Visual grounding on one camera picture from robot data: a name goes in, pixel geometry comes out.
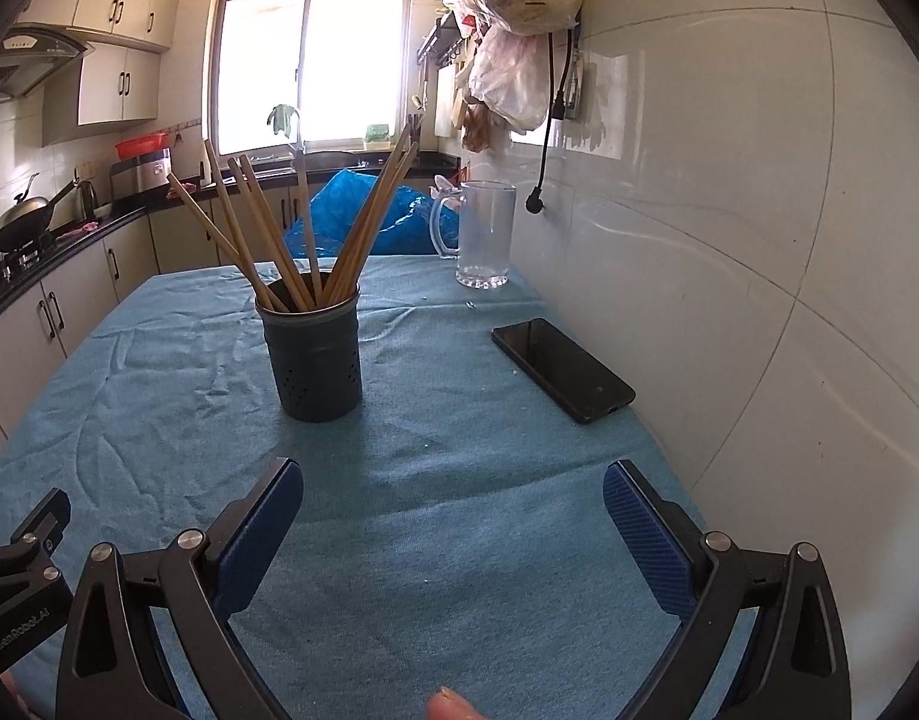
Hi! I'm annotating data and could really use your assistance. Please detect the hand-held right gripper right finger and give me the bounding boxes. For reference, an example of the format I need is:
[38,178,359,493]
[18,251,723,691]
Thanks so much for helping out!
[602,457,852,720]

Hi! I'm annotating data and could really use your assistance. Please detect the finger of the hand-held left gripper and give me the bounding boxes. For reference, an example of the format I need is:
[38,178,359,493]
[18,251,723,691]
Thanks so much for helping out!
[0,489,72,601]

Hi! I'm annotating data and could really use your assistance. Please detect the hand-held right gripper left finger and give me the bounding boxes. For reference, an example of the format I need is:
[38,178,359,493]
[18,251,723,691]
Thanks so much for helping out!
[55,456,305,720]

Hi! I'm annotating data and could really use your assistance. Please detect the dark grey perforated utensil holder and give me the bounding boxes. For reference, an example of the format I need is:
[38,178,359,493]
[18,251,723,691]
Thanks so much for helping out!
[254,274,363,423]

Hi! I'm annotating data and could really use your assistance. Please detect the bunch of wooden chopsticks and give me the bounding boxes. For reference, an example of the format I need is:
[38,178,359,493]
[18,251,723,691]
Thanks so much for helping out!
[166,120,423,314]

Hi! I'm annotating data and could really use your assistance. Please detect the person's left hand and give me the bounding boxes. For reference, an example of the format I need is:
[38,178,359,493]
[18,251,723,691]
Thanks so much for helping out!
[0,671,33,717]

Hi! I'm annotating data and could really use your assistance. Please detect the person's right hand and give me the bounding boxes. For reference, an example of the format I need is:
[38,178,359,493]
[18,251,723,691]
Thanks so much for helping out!
[425,685,485,720]

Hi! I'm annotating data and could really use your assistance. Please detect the black smartphone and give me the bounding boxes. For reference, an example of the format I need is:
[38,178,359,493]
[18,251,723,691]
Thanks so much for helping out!
[491,317,638,425]

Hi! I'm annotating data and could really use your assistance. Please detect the blue tablecloth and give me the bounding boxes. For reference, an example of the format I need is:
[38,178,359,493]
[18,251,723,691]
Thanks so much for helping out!
[0,253,756,720]

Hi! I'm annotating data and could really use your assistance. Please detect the gas stove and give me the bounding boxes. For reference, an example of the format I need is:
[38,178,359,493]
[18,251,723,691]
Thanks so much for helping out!
[0,229,63,293]

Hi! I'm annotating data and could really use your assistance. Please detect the black wok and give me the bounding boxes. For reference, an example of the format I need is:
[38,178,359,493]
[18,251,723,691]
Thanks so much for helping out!
[0,172,78,254]

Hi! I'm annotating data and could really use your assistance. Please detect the black kitchen countertop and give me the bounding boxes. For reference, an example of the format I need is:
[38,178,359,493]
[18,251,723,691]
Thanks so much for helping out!
[0,150,461,331]

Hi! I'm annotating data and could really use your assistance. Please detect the blue plastic bag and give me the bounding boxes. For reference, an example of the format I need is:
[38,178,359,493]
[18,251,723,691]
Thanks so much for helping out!
[283,169,461,260]

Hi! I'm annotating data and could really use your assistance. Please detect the clear glass mug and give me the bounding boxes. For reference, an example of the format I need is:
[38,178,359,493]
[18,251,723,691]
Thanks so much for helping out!
[428,180,518,290]

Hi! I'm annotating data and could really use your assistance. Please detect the silver rice cooker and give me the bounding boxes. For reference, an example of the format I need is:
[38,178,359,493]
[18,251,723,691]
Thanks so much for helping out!
[110,150,172,200]

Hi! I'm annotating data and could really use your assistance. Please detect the red plastic basin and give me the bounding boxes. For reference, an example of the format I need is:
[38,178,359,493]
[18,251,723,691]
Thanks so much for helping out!
[115,132,172,160]

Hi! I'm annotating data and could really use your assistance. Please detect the brown hanging bag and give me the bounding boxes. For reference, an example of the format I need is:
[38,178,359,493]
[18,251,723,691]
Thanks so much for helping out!
[459,99,500,155]

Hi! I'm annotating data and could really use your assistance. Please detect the white power strip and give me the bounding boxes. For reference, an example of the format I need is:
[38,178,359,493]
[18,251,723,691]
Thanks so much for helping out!
[560,45,590,121]

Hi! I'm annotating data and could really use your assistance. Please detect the steel range hood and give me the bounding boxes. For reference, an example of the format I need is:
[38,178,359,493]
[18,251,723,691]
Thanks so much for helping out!
[0,24,97,107]

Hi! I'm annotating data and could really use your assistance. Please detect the white cutting board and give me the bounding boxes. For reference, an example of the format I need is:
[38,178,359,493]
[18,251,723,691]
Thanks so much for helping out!
[439,64,471,140]

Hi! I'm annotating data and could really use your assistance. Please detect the white plastic bag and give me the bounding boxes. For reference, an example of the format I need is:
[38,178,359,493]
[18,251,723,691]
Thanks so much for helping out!
[467,26,552,132]

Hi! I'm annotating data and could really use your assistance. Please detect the kitchen window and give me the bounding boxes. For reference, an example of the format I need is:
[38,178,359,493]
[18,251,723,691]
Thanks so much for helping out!
[212,0,431,158]

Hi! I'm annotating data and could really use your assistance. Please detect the black power cable with plug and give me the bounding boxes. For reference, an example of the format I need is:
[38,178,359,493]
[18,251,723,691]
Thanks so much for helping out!
[525,30,569,217]

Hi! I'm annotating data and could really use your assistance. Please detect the cream wall cabinets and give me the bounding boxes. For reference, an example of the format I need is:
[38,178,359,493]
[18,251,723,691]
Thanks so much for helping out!
[13,0,194,147]

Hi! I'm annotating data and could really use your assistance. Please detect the metal wall rack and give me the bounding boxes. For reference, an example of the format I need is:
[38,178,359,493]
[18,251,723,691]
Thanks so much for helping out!
[415,11,476,72]

